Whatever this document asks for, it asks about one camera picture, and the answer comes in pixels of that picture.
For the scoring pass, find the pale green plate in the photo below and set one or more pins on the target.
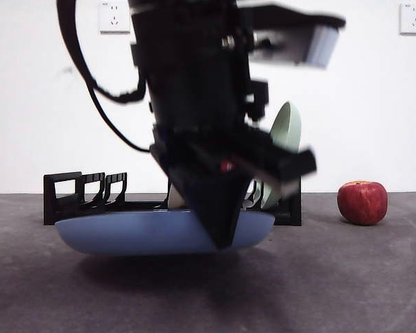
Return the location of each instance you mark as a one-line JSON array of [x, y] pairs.
[[287, 128]]

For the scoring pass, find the red apple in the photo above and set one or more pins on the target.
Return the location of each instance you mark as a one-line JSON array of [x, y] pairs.
[[362, 204]]

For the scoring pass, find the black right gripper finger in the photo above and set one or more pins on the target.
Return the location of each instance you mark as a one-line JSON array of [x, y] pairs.
[[215, 208]]

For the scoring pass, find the white plate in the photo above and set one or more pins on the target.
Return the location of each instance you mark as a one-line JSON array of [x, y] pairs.
[[176, 199]]

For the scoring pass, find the white wall socket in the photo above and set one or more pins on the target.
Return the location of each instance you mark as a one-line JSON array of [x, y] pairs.
[[414, 19], [114, 17]]

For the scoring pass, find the black plate rack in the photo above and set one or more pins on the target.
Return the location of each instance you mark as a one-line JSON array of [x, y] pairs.
[[50, 208]]

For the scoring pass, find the blue plate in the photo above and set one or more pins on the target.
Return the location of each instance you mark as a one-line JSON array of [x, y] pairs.
[[125, 232]]

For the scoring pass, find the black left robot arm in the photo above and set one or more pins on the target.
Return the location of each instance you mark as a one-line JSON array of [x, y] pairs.
[[194, 69]]

